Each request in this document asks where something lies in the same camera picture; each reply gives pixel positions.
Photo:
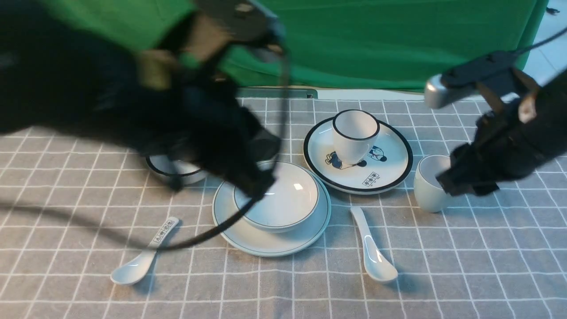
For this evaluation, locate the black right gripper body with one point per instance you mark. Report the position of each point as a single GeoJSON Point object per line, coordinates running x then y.
{"type": "Point", "coordinates": [501, 149]}

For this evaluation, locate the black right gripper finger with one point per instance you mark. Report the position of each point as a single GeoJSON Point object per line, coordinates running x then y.
{"type": "Point", "coordinates": [461, 182]}

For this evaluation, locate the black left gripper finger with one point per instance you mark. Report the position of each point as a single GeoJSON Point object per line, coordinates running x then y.
{"type": "Point", "coordinates": [254, 180]}

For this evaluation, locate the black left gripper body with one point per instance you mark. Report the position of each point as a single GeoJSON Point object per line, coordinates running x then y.
{"type": "Point", "coordinates": [222, 133]}

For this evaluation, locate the white cup thin rim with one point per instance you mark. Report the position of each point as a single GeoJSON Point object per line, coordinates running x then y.
{"type": "Point", "coordinates": [428, 193]}

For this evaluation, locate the white bowl thin grey rim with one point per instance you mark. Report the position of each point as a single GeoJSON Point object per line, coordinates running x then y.
{"type": "Point", "coordinates": [291, 200]}

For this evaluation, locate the plain white ceramic spoon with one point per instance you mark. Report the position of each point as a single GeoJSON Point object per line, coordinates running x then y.
{"type": "Point", "coordinates": [375, 264]}

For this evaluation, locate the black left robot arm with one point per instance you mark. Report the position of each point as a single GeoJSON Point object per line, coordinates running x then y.
{"type": "Point", "coordinates": [81, 84]}

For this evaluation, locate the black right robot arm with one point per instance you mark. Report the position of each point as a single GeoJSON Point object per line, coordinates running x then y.
{"type": "Point", "coordinates": [543, 111]}

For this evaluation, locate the white plate thin grey rim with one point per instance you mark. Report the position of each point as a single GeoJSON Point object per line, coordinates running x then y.
{"type": "Point", "coordinates": [265, 244]}

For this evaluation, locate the white bowl black rim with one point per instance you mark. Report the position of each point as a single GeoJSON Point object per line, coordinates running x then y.
{"type": "Point", "coordinates": [166, 169]}

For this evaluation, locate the white plate black rim cartoon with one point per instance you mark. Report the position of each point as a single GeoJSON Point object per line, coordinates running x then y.
{"type": "Point", "coordinates": [384, 167]}

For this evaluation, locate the white cup black rim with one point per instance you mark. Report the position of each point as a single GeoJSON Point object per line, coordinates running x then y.
{"type": "Point", "coordinates": [354, 133]}

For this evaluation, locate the green backdrop cloth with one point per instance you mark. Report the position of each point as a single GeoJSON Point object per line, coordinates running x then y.
{"type": "Point", "coordinates": [345, 44]}

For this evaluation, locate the grey checked tablecloth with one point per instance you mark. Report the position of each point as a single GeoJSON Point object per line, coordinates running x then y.
{"type": "Point", "coordinates": [501, 256]}

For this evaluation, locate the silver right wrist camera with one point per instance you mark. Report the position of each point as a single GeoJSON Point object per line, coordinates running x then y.
{"type": "Point", "coordinates": [493, 73]}

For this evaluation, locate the white spoon printed handle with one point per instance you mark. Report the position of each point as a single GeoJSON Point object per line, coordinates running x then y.
{"type": "Point", "coordinates": [135, 270]}

